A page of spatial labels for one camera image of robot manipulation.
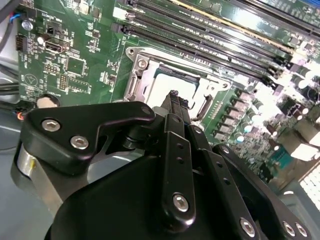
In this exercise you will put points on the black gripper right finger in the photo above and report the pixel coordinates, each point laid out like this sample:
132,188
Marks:
215,180

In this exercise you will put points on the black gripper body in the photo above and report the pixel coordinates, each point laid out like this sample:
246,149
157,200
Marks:
112,212

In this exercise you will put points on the metal socket cover frame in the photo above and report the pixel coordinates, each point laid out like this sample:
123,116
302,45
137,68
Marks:
145,85

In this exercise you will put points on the silver square CPU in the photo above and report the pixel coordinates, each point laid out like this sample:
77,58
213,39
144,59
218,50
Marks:
170,82

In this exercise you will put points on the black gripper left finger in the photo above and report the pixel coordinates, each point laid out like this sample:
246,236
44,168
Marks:
62,117

